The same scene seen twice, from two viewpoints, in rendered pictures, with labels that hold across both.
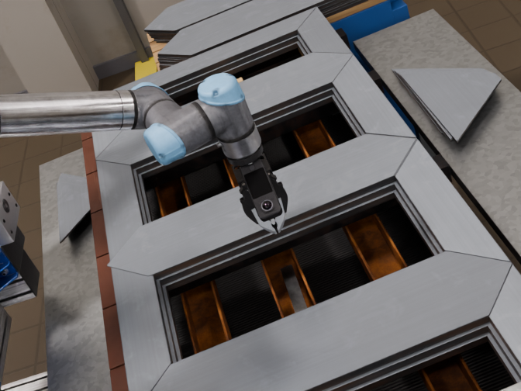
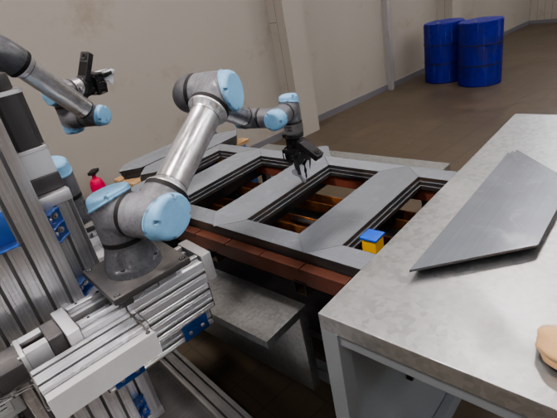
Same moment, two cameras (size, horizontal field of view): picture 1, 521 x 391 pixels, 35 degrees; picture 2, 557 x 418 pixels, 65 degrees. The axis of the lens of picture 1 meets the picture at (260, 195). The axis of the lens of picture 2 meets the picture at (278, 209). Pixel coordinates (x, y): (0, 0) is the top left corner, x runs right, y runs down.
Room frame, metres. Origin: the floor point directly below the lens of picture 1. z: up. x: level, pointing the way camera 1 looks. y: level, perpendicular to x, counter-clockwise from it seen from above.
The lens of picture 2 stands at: (0.17, 1.25, 1.64)
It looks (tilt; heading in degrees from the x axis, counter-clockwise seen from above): 26 degrees down; 316
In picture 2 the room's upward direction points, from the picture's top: 11 degrees counter-clockwise
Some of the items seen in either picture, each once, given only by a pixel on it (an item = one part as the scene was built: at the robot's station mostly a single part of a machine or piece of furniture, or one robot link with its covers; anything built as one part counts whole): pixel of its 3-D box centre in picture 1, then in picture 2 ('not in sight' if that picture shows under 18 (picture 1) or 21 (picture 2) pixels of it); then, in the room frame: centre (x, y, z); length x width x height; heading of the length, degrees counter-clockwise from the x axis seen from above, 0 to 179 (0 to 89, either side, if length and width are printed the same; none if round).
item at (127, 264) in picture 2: not in sight; (128, 249); (1.22, 0.82, 1.09); 0.15 x 0.15 x 0.10
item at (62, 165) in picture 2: not in sight; (54, 177); (1.72, 0.77, 1.20); 0.13 x 0.12 x 0.14; 19
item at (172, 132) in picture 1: (174, 131); (274, 117); (1.29, 0.10, 1.22); 0.11 x 0.11 x 0.08; 15
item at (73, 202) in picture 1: (79, 198); not in sight; (2.01, 0.48, 0.70); 0.39 x 0.12 x 0.04; 0
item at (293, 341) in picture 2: not in sight; (196, 297); (1.66, 0.43, 0.47); 1.30 x 0.04 x 0.35; 0
